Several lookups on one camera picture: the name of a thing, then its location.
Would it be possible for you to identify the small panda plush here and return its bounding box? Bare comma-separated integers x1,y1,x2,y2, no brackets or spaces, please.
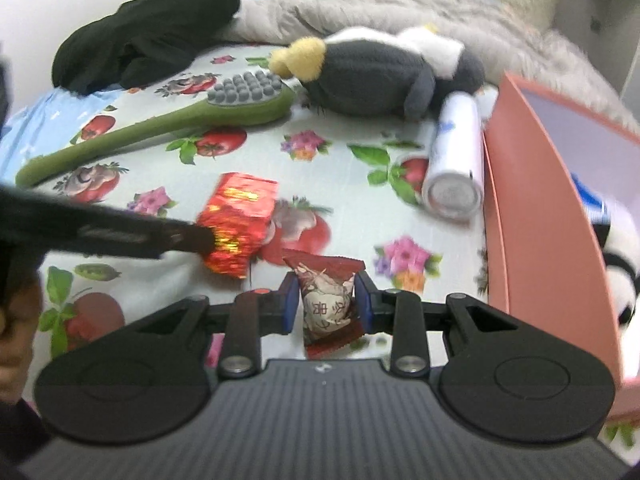
592,198,639,327

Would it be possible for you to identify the red foil snack packet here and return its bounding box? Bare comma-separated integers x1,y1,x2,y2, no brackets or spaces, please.
196,172,278,280

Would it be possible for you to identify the blue red snack bag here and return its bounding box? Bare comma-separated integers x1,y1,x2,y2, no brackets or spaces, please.
570,174,611,226

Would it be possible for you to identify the white spray can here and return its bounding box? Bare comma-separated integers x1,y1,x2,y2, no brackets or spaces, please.
422,92,484,222

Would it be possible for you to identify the green back massager brush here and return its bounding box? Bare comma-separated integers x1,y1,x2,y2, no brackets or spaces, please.
15,70,295,188

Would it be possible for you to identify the grey duvet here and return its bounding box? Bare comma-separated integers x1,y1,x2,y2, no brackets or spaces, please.
218,0,639,133

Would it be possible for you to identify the dark red candy packet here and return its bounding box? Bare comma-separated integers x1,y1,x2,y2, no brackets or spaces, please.
283,249,366,360

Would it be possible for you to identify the black clothing pile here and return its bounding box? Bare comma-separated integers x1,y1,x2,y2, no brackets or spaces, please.
51,0,241,96

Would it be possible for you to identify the grey wardrobe cabinet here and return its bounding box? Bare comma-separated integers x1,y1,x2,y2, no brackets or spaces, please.
553,0,639,115

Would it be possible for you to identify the person's left hand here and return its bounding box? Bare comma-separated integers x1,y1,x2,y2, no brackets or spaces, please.
0,273,42,404

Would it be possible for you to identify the pink cardboard box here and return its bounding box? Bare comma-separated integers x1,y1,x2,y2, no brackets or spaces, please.
484,74,639,422

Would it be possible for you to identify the grey white penguin plush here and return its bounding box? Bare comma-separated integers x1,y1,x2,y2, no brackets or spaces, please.
269,25,486,122

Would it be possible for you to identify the floral bed sheet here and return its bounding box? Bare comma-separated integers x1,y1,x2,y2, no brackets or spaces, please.
0,41,640,456

